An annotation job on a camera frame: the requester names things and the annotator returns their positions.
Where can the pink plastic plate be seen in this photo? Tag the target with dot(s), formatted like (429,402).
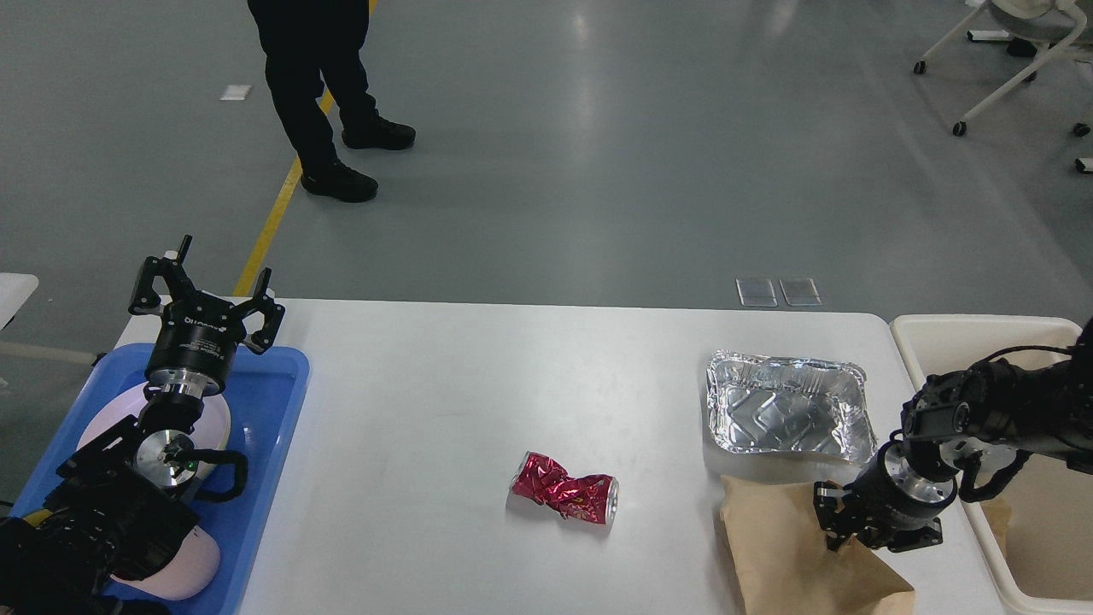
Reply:
(211,432)

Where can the aluminium foil tray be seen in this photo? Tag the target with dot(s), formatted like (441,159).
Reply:
(765,404)

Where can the blue plastic tray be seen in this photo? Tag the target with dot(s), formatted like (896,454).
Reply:
(264,394)

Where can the crushed red can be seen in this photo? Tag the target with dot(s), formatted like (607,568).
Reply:
(544,481)

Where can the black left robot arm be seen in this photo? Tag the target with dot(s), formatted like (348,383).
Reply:
(121,508)

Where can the beige plastic bin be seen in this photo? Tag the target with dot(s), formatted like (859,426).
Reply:
(1036,535)

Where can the right clear floor plate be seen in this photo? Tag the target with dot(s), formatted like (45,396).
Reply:
(800,292)

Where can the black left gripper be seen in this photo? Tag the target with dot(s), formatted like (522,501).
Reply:
(192,350)

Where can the teal mug yellow inside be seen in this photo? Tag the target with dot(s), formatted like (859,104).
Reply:
(36,518)

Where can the clear floor plate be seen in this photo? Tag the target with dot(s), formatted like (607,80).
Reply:
(800,292)
(757,292)

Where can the white side table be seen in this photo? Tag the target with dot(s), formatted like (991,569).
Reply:
(16,289)

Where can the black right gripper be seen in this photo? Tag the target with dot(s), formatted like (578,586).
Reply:
(889,505)

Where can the pink plastic cup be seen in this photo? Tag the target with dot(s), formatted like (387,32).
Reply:
(187,574)

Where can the person in black trousers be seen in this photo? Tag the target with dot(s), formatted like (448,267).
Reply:
(313,47)

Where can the brown paper bag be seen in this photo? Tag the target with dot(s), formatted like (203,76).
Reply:
(783,564)

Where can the left clear floor plate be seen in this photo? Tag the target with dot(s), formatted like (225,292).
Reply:
(757,292)

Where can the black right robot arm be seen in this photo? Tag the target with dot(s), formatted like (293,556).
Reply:
(963,436)

